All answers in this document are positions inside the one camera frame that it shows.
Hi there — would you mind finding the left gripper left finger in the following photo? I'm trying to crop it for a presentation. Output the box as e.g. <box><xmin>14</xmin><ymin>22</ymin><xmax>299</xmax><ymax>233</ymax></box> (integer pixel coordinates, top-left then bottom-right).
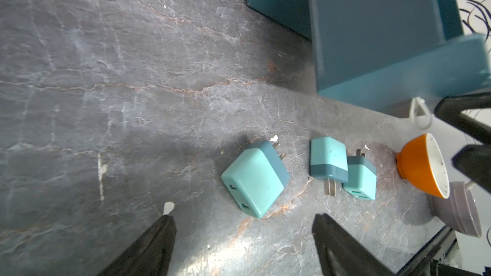
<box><xmin>99</xmin><ymin>215</ymin><xmax>176</xmax><ymax>275</ymax></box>

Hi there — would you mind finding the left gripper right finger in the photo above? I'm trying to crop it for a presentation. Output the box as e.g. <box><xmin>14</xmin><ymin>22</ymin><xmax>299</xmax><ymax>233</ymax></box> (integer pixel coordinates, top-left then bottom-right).
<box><xmin>312</xmin><ymin>214</ymin><xmax>384</xmax><ymax>275</ymax></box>

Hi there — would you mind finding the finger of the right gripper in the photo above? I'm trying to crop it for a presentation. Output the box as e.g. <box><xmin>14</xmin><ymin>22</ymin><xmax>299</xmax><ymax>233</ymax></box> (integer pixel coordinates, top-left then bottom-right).
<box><xmin>452</xmin><ymin>144</ymin><xmax>491</xmax><ymax>193</ymax></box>
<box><xmin>434</xmin><ymin>92</ymin><xmax>490</xmax><ymax>144</ymax></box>

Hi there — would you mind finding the teal plug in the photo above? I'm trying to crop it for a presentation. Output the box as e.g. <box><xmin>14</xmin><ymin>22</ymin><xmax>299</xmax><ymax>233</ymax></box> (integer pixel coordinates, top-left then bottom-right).
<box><xmin>342</xmin><ymin>149</ymin><xmax>377</xmax><ymax>201</ymax></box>
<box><xmin>309</xmin><ymin>136</ymin><xmax>349</xmax><ymax>197</ymax></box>
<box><xmin>221</xmin><ymin>141</ymin><xmax>291</xmax><ymax>219</ymax></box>

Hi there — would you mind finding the teal drawer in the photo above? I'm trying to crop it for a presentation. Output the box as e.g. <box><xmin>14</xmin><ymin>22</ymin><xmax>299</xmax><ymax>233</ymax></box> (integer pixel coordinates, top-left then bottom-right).
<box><xmin>309</xmin><ymin>0</ymin><xmax>490</xmax><ymax>118</ymax></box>

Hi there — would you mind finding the purple cup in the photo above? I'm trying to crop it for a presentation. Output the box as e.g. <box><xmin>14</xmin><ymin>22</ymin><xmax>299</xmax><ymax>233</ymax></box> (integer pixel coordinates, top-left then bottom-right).
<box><xmin>430</xmin><ymin>181</ymin><xmax>482</xmax><ymax>238</ymax></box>

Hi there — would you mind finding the white bowl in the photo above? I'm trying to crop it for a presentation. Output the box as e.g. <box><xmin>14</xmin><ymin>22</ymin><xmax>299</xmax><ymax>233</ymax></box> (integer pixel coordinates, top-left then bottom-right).
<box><xmin>396</xmin><ymin>133</ymin><xmax>450</xmax><ymax>199</ymax></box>

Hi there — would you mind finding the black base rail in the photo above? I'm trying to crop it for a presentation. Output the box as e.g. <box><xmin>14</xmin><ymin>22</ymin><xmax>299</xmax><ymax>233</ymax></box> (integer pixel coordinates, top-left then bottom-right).
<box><xmin>396</xmin><ymin>226</ymin><xmax>460</xmax><ymax>275</ymax></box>

